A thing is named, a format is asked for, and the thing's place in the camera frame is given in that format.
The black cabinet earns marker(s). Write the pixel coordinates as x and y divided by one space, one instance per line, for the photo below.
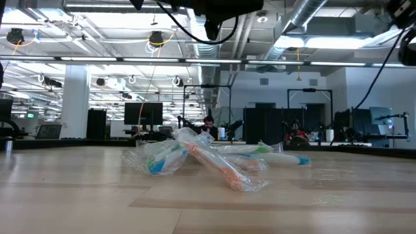
96 125

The white paper roll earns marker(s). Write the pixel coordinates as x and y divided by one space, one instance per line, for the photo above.
330 136

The green exit sign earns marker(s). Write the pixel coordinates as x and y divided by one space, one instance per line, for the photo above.
31 115

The black gantry frame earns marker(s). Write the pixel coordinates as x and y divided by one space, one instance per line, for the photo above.
208 86
308 90

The black computer monitor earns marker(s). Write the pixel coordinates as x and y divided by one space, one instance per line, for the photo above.
357 122
143 113
6 110

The black partition wall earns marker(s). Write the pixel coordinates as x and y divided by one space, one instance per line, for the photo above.
266 126

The black background robot arm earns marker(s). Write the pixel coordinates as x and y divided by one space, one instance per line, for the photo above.
183 123
235 126

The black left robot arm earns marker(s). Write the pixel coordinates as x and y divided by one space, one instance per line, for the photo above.
136 3

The smooth silver ventilation duct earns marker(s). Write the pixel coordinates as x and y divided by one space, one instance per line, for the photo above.
297 16

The long ceiling light bar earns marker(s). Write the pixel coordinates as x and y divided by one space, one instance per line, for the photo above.
211 61

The grey metal post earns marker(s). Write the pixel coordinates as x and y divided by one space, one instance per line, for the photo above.
8 146

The black boom stand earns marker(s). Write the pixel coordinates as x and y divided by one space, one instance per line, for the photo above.
405 125

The ribbed silver ventilation duct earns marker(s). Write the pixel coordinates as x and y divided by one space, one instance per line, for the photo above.
208 52

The white round column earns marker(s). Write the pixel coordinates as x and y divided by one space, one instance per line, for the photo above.
74 104

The orange wrapped toothbrush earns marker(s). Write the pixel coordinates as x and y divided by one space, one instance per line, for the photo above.
227 174
253 165

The white green-tipped toothbrush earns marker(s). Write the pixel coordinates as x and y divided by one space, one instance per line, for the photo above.
261 150

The grey blue monitor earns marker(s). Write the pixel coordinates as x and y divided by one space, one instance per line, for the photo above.
380 117

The black aluminium table frame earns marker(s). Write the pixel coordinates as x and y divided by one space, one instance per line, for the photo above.
65 143

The white background canister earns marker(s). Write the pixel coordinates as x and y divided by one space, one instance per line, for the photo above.
222 134

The person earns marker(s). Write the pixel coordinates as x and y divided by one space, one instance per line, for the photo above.
208 125
296 136

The green toothbrush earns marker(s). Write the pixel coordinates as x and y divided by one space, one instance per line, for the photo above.
151 162

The white ceiling sensor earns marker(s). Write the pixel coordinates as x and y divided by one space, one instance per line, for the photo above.
262 18

